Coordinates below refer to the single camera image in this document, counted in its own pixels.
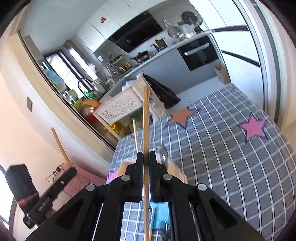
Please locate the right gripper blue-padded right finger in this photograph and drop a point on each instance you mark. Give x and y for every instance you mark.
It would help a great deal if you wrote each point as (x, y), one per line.
(180, 198)

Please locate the yellow bowl in sink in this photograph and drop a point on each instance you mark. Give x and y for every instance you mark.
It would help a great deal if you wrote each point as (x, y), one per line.
(88, 107)

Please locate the black kitchen faucet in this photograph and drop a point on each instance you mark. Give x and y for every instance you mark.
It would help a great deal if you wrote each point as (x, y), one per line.
(85, 86)

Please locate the white perforated storage rack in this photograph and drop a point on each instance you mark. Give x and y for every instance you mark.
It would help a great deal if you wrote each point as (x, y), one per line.
(127, 102)

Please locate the black wok on stove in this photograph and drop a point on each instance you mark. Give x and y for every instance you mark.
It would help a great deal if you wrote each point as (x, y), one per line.
(141, 57)

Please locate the cardboard box on floor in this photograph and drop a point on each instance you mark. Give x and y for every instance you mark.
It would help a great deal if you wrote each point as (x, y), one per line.
(222, 73)

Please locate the grey checked tablecloth with stars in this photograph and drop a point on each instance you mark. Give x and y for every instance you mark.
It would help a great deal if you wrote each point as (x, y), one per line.
(236, 149)

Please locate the metal spoon in holder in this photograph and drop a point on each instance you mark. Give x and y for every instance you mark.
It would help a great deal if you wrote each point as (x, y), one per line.
(162, 155)

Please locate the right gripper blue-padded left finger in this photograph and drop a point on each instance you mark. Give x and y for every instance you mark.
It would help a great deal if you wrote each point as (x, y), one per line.
(125, 188)

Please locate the beige utensil holder cup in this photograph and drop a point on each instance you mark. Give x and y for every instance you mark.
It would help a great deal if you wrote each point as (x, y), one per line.
(171, 168)

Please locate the long wooden chopstick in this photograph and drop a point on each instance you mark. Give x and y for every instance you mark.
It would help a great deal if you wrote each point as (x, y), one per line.
(146, 160)

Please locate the pink plastic stool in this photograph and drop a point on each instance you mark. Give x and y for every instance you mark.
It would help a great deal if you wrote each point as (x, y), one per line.
(82, 179)

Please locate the black garbage bag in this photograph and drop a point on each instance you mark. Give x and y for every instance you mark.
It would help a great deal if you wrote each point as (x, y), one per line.
(165, 94)

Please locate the black built-in oven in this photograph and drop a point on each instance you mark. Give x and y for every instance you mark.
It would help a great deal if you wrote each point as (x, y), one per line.
(198, 53)

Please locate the black range hood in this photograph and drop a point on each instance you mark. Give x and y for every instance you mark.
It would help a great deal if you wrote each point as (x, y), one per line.
(136, 31)

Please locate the brass pot on stove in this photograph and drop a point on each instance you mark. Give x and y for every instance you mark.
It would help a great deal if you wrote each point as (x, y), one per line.
(159, 44)

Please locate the black chair back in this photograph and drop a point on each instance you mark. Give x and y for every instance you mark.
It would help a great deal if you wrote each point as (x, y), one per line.
(20, 182)

